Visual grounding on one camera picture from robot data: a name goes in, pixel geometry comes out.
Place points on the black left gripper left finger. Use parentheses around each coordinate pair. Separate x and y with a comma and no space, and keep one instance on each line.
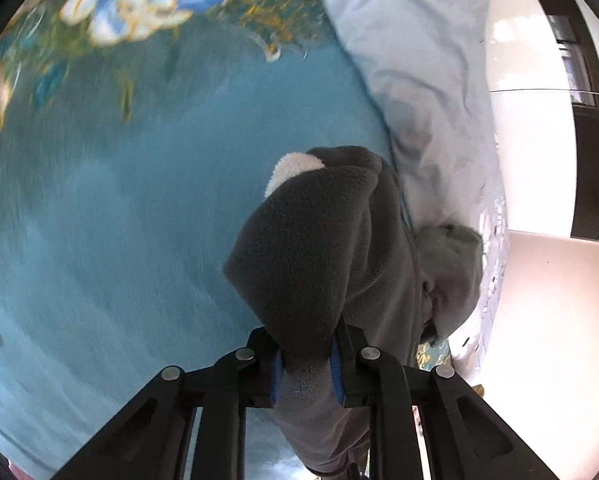
(185,425)

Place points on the black and white fleece jacket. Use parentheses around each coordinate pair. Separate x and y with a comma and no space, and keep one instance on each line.
(329,245)

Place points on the light blue quilt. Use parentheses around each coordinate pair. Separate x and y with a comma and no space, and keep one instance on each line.
(424,64)

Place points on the teal floral blanket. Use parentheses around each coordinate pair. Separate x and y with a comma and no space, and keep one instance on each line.
(136,137)

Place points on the grey crumpled garment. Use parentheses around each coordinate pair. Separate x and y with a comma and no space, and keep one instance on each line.
(452,271)

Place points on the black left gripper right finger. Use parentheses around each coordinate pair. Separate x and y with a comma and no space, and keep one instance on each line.
(425,422)

